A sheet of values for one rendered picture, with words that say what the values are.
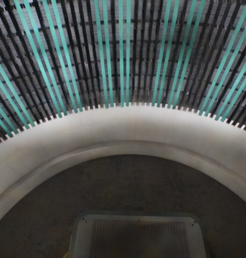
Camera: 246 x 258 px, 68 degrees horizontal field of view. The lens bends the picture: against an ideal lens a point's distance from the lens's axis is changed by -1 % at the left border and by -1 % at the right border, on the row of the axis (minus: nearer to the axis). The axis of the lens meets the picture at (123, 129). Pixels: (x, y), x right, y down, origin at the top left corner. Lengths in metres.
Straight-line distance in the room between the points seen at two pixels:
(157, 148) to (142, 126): 0.19
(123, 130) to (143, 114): 0.27
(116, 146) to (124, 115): 0.35
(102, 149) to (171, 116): 0.51
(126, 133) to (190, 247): 0.66
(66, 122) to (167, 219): 0.58
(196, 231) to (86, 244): 0.42
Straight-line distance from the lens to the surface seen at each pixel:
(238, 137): 0.91
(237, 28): 0.66
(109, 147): 1.18
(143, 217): 0.82
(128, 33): 0.64
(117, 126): 1.08
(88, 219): 0.83
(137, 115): 0.87
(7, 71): 0.67
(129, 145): 1.18
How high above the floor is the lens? 1.09
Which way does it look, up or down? 51 degrees down
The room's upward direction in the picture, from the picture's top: 1 degrees counter-clockwise
